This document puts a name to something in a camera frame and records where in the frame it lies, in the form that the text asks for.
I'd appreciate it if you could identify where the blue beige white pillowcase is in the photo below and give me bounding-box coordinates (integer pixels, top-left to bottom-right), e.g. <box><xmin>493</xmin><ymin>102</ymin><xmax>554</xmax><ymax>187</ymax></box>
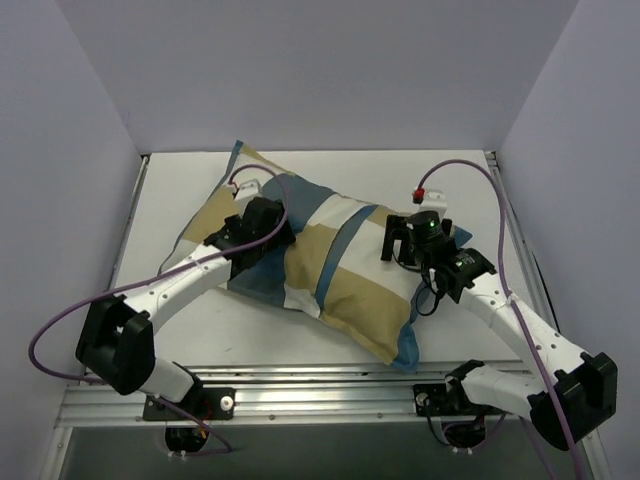
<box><xmin>159</xmin><ymin>142</ymin><xmax>428</xmax><ymax>372</ymax></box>

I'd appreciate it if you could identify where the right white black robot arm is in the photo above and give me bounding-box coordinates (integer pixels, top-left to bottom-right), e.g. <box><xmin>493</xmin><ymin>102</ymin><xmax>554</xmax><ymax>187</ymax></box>
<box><xmin>381</xmin><ymin>210</ymin><xmax>618</xmax><ymax>451</ymax></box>

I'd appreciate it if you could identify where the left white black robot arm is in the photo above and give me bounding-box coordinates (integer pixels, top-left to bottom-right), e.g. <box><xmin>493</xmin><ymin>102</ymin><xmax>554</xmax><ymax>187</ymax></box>
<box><xmin>75</xmin><ymin>196</ymin><xmax>295</xmax><ymax>419</ymax></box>

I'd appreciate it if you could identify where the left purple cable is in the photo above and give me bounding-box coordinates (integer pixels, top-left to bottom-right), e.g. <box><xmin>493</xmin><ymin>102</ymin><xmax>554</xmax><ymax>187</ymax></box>
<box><xmin>28</xmin><ymin>163</ymin><xmax>291</xmax><ymax>454</ymax></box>

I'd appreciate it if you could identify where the purple cable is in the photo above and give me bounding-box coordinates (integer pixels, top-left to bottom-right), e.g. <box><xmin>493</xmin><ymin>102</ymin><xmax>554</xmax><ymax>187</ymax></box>
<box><xmin>28</xmin><ymin>163</ymin><xmax>291</xmax><ymax>454</ymax></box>
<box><xmin>414</xmin><ymin>158</ymin><xmax>586</xmax><ymax>480</ymax></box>

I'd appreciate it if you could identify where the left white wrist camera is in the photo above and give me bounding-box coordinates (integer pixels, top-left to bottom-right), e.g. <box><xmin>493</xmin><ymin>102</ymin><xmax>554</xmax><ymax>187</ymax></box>
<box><xmin>226</xmin><ymin>179</ymin><xmax>262</xmax><ymax>202</ymax></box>

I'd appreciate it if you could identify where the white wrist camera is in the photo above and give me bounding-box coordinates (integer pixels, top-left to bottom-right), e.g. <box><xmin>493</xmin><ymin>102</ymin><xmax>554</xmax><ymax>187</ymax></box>
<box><xmin>412</xmin><ymin>188</ymin><xmax>447</xmax><ymax>218</ymax></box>
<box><xmin>226</xmin><ymin>179</ymin><xmax>262</xmax><ymax>202</ymax></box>

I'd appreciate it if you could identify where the black looped wire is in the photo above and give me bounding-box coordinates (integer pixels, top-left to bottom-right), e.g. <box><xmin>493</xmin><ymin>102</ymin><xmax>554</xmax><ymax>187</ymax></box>
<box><xmin>412</xmin><ymin>264</ymin><xmax>446</xmax><ymax>317</ymax></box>

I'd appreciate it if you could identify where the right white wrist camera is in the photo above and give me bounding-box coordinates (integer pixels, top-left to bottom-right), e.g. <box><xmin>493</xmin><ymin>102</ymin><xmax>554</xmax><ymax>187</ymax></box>
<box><xmin>412</xmin><ymin>188</ymin><xmax>447</xmax><ymax>218</ymax></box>

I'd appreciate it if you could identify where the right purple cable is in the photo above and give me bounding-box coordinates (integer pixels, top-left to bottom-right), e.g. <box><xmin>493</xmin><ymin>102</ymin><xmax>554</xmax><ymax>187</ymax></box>
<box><xmin>414</xmin><ymin>158</ymin><xmax>586</xmax><ymax>480</ymax></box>

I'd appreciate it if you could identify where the right aluminium side rail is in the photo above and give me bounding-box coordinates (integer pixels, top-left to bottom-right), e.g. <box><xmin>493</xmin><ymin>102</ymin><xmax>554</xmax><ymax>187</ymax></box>
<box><xmin>483</xmin><ymin>149</ymin><xmax>566</xmax><ymax>341</ymax></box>

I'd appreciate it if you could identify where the aluminium side rail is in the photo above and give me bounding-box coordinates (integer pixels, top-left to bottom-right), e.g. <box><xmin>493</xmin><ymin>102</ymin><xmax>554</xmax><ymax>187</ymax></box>
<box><xmin>84</xmin><ymin>154</ymin><xmax>151</xmax><ymax>361</ymax></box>
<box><xmin>483</xmin><ymin>149</ymin><xmax>566</xmax><ymax>341</ymax></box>

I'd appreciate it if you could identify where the left aluminium side rail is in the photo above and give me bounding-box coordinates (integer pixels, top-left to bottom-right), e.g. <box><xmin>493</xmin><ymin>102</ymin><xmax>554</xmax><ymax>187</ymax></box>
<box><xmin>84</xmin><ymin>154</ymin><xmax>151</xmax><ymax>361</ymax></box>

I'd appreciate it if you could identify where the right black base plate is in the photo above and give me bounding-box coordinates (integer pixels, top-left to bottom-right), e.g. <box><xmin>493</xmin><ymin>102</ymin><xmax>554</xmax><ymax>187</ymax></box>
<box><xmin>412</xmin><ymin>382</ymin><xmax>502</xmax><ymax>418</ymax></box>

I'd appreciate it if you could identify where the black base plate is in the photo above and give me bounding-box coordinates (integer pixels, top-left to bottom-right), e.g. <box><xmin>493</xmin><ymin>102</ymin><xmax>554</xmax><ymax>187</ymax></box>
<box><xmin>412</xmin><ymin>382</ymin><xmax>502</xmax><ymax>418</ymax></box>
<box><xmin>142</xmin><ymin>387</ymin><xmax>236</xmax><ymax>422</ymax></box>

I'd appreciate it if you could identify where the aluminium front rail frame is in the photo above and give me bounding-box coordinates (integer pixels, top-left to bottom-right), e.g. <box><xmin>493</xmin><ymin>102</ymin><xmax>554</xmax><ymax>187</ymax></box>
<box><xmin>54</xmin><ymin>362</ymin><xmax>599</xmax><ymax>429</ymax></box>

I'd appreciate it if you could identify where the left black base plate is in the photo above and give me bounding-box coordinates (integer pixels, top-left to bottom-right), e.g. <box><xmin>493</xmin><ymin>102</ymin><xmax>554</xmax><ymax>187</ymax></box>
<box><xmin>142</xmin><ymin>387</ymin><xmax>236</xmax><ymax>422</ymax></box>

